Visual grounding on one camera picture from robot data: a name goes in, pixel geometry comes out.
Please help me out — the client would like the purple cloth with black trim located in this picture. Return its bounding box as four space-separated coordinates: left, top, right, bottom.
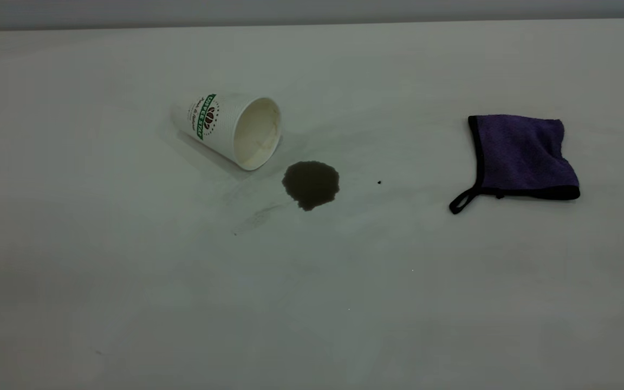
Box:
449 114 581 215

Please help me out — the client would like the dark brown coffee spill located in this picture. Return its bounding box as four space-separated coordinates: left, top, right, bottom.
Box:
282 161 340 212

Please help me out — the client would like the white paper coffee cup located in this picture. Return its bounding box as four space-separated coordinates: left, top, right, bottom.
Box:
173 93 282 172

